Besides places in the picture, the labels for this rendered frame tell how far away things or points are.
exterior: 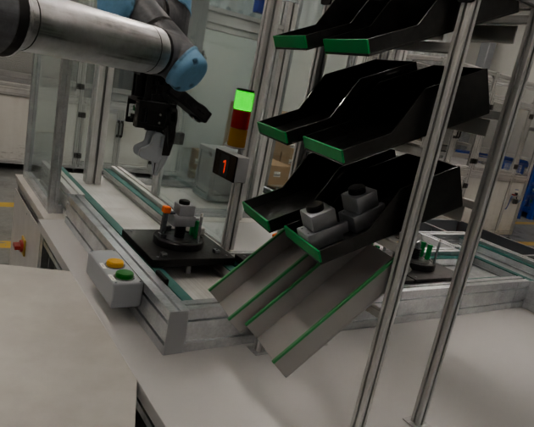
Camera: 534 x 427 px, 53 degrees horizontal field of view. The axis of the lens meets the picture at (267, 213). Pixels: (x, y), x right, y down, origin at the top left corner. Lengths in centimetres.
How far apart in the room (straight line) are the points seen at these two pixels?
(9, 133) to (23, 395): 547
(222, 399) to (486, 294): 108
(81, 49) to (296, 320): 57
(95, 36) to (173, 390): 64
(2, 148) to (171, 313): 540
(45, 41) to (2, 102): 560
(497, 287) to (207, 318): 107
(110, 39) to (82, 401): 60
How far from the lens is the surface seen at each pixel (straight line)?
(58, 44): 75
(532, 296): 207
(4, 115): 635
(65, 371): 110
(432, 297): 166
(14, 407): 101
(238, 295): 110
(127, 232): 153
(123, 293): 123
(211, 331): 119
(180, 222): 146
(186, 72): 90
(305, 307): 99
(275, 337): 98
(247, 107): 144
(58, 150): 197
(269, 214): 102
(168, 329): 113
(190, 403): 103
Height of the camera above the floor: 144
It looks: 14 degrees down
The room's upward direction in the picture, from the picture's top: 11 degrees clockwise
